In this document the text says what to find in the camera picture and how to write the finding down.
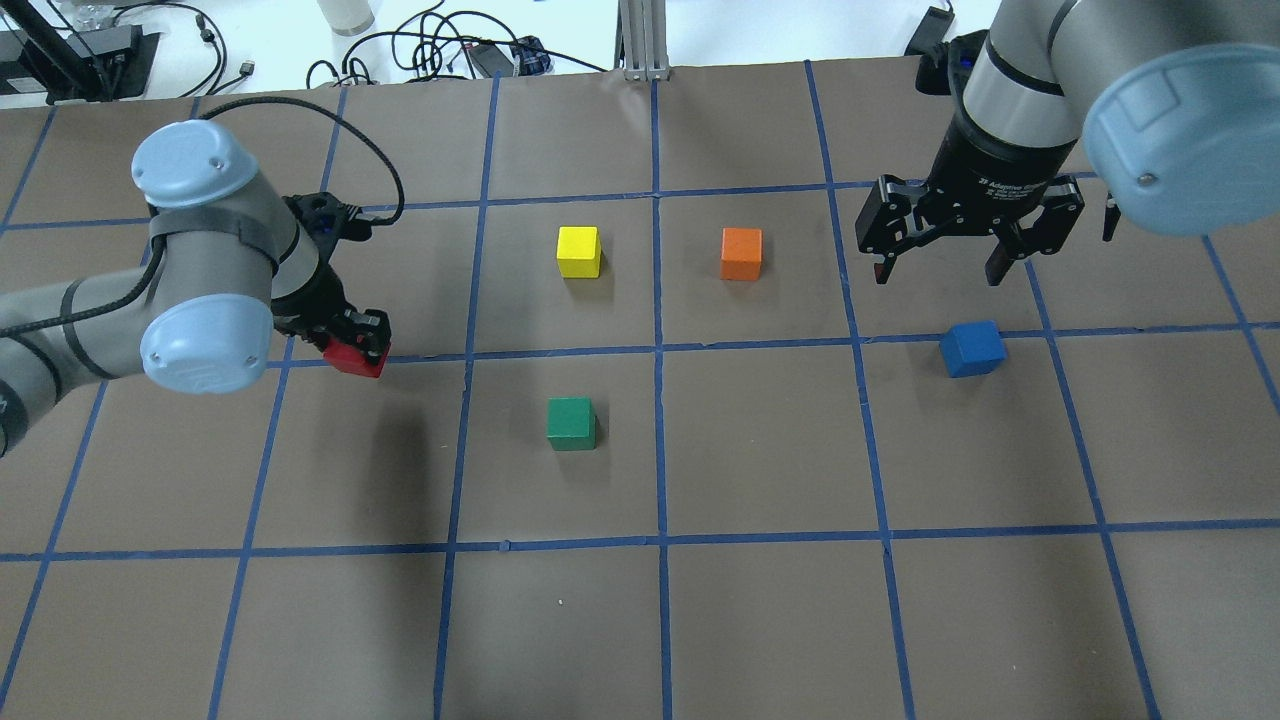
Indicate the red wooden block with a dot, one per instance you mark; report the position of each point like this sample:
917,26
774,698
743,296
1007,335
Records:
365,357

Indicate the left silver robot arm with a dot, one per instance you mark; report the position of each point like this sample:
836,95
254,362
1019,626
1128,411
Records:
230,264

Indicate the green wooden block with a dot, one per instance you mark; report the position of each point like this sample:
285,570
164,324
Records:
571,423

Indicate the black monitor stand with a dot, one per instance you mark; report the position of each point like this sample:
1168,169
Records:
98,65

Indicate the yellow wooden block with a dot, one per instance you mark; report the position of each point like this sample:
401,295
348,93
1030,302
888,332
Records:
579,252

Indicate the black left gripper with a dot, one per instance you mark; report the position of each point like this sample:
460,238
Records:
322,293

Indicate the aluminium frame post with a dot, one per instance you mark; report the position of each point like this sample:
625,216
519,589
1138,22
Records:
640,48

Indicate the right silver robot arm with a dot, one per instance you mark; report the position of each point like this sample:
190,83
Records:
1174,103

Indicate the orange wooden block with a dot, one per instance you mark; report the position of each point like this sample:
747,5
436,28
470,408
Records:
742,254

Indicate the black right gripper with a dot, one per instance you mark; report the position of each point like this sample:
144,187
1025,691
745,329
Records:
1000,152

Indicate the blue wooden block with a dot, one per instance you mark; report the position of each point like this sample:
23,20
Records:
974,348

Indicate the black power adapter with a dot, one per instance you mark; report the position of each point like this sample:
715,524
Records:
930,31

